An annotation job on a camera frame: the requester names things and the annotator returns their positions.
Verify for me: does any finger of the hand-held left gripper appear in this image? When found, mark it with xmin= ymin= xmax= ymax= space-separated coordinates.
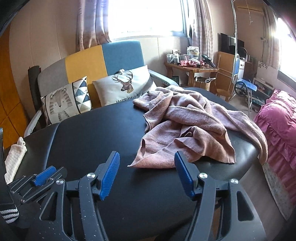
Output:
xmin=13 ymin=167 xmax=68 ymax=205
xmin=7 ymin=166 xmax=57 ymax=194

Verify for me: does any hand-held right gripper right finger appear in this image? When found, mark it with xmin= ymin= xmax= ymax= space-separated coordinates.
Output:
xmin=174 ymin=151 xmax=266 ymax=241

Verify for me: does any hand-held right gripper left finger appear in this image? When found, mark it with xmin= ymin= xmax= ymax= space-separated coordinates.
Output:
xmin=25 ymin=151 xmax=121 ymax=241

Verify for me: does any pink knit sweater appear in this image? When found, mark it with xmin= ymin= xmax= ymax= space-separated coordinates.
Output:
xmin=128 ymin=85 xmax=269 ymax=168

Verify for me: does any cream knit garment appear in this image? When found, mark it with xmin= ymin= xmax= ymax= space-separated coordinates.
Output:
xmin=4 ymin=137 xmax=28 ymax=184

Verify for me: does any tiger print cushion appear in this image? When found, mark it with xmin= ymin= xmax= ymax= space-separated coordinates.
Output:
xmin=40 ymin=76 xmax=92 ymax=127

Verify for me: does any deer print cushion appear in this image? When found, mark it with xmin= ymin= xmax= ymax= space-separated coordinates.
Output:
xmin=92 ymin=65 xmax=158 ymax=108

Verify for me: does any round wooden stool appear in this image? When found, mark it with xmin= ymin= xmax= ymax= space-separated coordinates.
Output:
xmin=216 ymin=86 xmax=233 ymax=103

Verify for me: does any brown tote bag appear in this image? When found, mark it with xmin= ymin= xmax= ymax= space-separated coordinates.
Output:
xmin=195 ymin=76 xmax=215 ymax=92

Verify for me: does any black steering wheel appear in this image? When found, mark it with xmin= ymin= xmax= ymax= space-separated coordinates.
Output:
xmin=233 ymin=81 xmax=247 ymax=97

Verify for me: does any pink ruffled bed cover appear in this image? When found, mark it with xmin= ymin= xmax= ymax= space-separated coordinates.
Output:
xmin=253 ymin=89 xmax=296 ymax=211

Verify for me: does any wooden side table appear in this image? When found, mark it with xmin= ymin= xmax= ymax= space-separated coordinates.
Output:
xmin=164 ymin=60 xmax=219 ymax=87

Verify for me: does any blue folding chair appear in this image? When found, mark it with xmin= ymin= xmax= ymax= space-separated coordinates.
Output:
xmin=232 ymin=53 xmax=258 ymax=112

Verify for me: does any red patterned cloth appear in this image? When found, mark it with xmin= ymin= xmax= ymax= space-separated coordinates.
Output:
xmin=179 ymin=59 xmax=206 ymax=68

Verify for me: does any white low shelf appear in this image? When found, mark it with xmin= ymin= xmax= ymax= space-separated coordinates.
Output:
xmin=252 ymin=77 xmax=275 ymax=112

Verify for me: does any grey yellow blue sofa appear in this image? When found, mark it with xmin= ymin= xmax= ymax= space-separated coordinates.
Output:
xmin=24 ymin=40 xmax=183 ymax=137

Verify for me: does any group of clear jars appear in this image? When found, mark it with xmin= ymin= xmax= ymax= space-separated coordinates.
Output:
xmin=166 ymin=52 xmax=188 ymax=65

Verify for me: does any black handheld device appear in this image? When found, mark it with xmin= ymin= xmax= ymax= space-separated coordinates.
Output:
xmin=201 ymin=54 xmax=218 ymax=69

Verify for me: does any white packaging bag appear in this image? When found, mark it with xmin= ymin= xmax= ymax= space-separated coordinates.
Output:
xmin=187 ymin=46 xmax=200 ymax=61

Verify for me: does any white drawer cabinet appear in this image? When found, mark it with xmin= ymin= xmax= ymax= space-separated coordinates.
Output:
xmin=239 ymin=59 xmax=253 ymax=80

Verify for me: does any black television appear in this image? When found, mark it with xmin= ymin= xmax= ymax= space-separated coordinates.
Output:
xmin=220 ymin=33 xmax=245 ymax=55

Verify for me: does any pink patterned curtain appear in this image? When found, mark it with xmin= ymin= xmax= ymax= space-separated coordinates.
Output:
xmin=76 ymin=0 xmax=111 ymax=52
xmin=188 ymin=0 xmax=214 ymax=65

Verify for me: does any white metal pole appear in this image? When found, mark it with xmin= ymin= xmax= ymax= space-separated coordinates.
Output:
xmin=232 ymin=0 xmax=239 ymax=77

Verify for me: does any bright window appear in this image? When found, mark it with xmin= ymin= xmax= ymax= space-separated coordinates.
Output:
xmin=276 ymin=17 xmax=296 ymax=81
xmin=107 ymin=0 xmax=192 ymax=41

